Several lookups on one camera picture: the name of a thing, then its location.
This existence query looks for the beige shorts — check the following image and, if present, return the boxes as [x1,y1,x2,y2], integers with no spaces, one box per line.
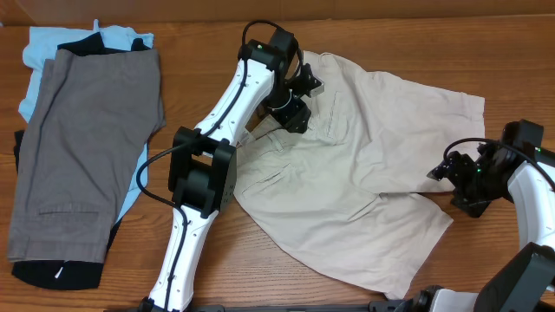
[234,52,485,299]

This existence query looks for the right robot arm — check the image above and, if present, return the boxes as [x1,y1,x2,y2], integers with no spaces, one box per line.
[396,120,554,311]

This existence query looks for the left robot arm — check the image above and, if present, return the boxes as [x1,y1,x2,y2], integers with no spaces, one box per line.
[138,26,323,312]

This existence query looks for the grey shorts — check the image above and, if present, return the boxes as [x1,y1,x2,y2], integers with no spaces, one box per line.
[7,49,165,263]

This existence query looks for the black garment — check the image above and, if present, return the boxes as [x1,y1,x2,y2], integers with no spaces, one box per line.
[12,35,150,290]

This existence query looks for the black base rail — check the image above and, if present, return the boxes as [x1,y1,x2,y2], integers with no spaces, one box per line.
[185,299,413,312]

